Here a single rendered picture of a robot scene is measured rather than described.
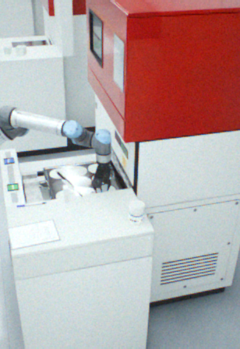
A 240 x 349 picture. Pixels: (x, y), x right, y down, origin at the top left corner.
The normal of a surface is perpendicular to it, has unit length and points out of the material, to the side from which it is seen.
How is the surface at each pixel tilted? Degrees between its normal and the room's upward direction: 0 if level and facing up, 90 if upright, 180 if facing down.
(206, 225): 90
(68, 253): 90
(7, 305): 0
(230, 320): 0
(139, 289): 90
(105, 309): 90
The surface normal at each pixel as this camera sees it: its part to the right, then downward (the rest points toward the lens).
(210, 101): 0.27, 0.53
